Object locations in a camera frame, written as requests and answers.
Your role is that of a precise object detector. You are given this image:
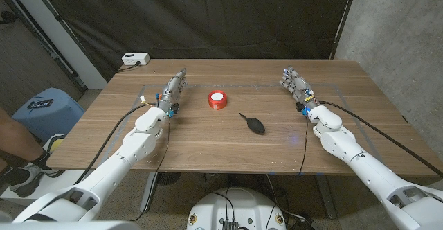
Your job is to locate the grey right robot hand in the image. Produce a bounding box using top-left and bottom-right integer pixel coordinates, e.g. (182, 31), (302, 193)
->
(278, 66), (320, 111)

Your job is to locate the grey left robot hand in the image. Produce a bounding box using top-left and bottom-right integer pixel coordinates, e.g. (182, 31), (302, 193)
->
(157, 67), (188, 112)

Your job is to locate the black rubber air blower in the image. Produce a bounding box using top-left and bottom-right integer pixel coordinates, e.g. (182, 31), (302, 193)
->
(238, 112), (266, 136)

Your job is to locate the red tape roll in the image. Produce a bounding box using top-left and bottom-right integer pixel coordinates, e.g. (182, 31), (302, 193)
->
(208, 90), (228, 111)

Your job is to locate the white power strip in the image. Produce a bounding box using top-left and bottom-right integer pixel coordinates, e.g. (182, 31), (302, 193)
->
(121, 52), (151, 67)

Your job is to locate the black backdrop stand pole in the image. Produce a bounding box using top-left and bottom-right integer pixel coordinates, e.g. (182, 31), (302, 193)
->
(330, 0), (359, 60)

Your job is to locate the black backdrop curtain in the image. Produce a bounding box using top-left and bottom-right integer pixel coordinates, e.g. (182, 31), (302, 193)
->
(36, 0), (352, 82)

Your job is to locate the black round floor fan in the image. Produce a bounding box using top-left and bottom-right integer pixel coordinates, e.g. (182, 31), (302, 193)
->
(157, 172), (182, 186)

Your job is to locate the grey table leg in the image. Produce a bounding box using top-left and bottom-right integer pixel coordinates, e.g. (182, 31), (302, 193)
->
(140, 172), (159, 213)
(315, 175), (337, 220)

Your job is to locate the blue plastic stool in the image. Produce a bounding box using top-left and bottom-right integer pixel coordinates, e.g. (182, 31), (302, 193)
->
(12, 87), (86, 143)

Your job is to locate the yellow and white floor object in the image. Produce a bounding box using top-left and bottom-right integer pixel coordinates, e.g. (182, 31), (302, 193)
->
(43, 134), (66, 154)

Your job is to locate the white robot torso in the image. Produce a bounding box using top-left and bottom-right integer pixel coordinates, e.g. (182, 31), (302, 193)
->
(186, 187), (287, 230)

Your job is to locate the black power adapter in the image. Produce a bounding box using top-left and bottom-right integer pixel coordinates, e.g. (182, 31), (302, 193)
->
(293, 215), (319, 230)

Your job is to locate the white floor platform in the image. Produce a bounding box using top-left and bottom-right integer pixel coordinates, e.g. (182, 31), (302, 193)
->
(0, 169), (91, 210)

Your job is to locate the person's bare leg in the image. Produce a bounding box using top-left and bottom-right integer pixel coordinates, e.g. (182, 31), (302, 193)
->
(0, 107), (44, 163)

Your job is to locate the grey and white shoe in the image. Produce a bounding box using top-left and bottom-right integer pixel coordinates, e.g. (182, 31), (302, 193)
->
(8, 162), (65, 198)

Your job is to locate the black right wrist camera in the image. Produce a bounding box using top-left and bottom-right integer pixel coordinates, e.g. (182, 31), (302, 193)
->
(296, 101), (310, 116)

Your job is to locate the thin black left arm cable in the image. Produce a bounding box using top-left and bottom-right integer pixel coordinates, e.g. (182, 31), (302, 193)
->
(129, 115), (171, 222)

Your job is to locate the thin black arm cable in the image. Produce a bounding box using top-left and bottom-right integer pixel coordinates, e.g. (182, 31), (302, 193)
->
(298, 114), (309, 175)
(129, 115), (171, 222)

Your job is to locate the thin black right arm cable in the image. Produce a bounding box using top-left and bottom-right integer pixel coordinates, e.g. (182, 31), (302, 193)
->
(298, 114), (309, 175)

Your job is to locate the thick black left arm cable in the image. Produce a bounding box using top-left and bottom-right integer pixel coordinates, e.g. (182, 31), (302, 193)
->
(73, 102), (155, 185)

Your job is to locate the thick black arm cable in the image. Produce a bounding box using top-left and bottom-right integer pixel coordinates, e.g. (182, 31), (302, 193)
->
(73, 102), (155, 185)
(318, 100), (443, 178)

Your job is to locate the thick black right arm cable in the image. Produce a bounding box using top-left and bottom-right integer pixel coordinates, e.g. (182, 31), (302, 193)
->
(318, 100), (443, 178)

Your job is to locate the black wall rail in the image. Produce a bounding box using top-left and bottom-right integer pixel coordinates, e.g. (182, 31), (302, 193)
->
(0, 0), (87, 92)

